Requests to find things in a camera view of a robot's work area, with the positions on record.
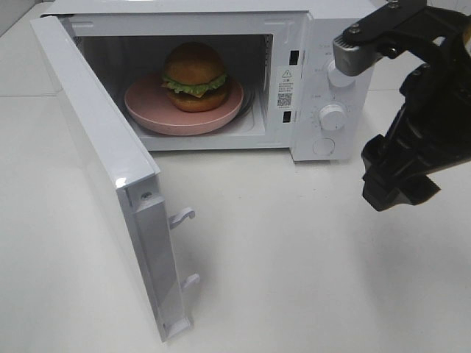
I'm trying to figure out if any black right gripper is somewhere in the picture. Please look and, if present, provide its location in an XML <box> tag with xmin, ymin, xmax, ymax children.
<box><xmin>333</xmin><ymin>1</ymin><xmax>470</xmax><ymax>212</ymax></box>

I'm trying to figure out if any round door release button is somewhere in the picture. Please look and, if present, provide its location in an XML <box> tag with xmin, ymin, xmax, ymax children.
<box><xmin>313</xmin><ymin>138</ymin><xmax>336</xmax><ymax>156</ymax></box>

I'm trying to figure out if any burger with lettuce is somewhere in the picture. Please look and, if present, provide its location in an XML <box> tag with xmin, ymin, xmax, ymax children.
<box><xmin>161</xmin><ymin>42</ymin><xmax>229</xmax><ymax>113</ymax></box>

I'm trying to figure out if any pink round plate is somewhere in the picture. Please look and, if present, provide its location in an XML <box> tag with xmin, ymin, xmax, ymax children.
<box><xmin>124</xmin><ymin>74</ymin><xmax>244</xmax><ymax>136</ymax></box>

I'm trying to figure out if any white microwave door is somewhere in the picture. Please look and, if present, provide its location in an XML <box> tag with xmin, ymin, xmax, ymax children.
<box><xmin>31</xmin><ymin>16</ymin><xmax>199</xmax><ymax>341</ymax></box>

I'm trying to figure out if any lower white control knob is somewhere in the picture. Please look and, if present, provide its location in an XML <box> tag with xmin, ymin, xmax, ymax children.
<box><xmin>319</xmin><ymin>104</ymin><xmax>347</xmax><ymax>131</ymax></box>

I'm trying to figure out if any white control knob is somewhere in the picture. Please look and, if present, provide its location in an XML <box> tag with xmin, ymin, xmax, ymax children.
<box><xmin>327</xmin><ymin>60</ymin><xmax>355</xmax><ymax>88</ymax></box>
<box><xmin>319</xmin><ymin>104</ymin><xmax>347</xmax><ymax>131</ymax></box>

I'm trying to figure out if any upper white control knob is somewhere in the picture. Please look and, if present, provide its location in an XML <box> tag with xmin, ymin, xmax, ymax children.
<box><xmin>327</xmin><ymin>60</ymin><xmax>355</xmax><ymax>88</ymax></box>

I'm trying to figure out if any white warning label sticker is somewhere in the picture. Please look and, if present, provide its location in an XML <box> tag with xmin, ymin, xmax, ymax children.
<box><xmin>276</xmin><ymin>67</ymin><xmax>295</xmax><ymax>108</ymax></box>

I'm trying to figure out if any glass microwave turntable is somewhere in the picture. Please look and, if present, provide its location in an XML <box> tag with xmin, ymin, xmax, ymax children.
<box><xmin>238</xmin><ymin>86</ymin><xmax>256</xmax><ymax>117</ymax></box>

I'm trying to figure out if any white microwave oven body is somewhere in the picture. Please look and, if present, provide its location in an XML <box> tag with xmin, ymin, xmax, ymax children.
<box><xmin>40</xmin><ymin>1</ymin><xmax>375</xmax><ymax>161</ymax></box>

